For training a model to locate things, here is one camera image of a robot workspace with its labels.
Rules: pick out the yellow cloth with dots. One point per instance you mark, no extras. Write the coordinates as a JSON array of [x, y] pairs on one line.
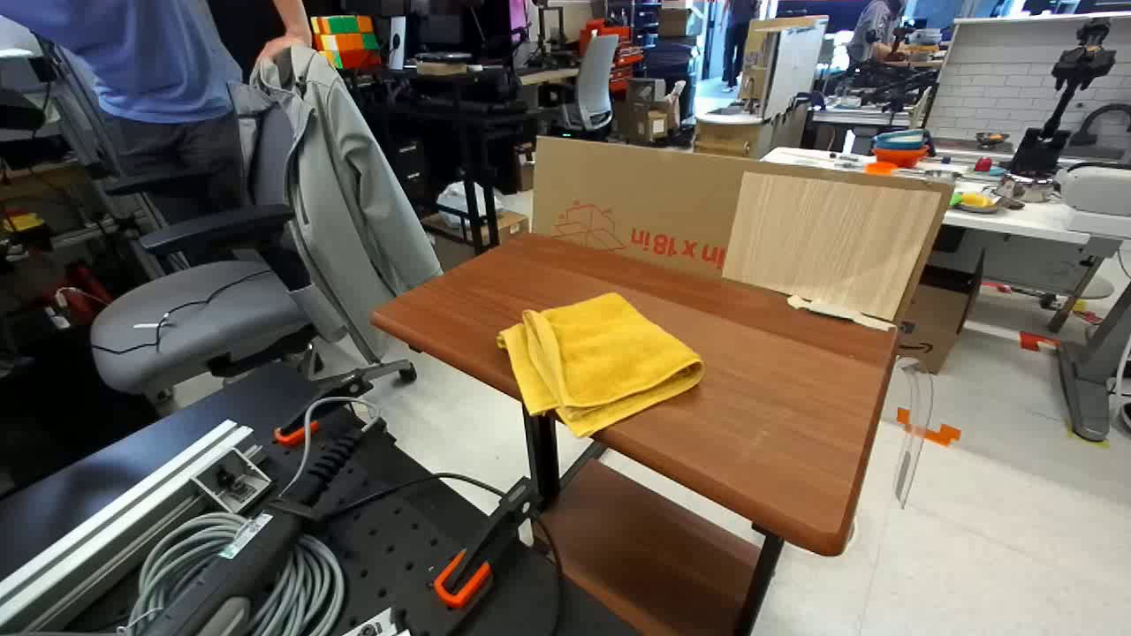
[[596, 362]]

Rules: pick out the large cardboard box panel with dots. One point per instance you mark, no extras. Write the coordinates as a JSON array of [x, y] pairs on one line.
[[661, 205]]

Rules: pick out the brown wooden table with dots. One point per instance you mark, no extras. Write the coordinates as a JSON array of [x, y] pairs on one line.
[[780, 432]]

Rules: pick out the grey jacket on chair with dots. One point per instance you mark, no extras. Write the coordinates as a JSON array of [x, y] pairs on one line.
[[356, 226]]

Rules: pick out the orange black clamp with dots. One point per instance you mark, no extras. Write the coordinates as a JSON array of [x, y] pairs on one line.
[[471, 570], [325, 415]]

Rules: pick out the light wooden board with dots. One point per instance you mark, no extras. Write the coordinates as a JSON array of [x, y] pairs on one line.
[[838, 245]]

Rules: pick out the grey office chair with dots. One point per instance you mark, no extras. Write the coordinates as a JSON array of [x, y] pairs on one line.
[[220, 314]]

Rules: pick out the colourful block toy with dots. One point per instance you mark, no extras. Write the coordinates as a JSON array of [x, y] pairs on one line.
[[348, 40]]

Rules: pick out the white desk at right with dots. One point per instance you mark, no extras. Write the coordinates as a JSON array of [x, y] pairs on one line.
[[1023, 234]]

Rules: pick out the person in blue shirt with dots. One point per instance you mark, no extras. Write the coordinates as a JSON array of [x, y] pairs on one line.
[[159, 75]]

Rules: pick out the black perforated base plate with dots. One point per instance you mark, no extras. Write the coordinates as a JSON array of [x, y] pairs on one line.
[[387, 515]]

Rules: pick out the aluminium extrusion rail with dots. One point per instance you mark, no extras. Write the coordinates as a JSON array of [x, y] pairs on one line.
[[106, 512]]

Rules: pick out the black camera on stand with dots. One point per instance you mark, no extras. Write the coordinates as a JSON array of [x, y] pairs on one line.
[[1072, 73]]

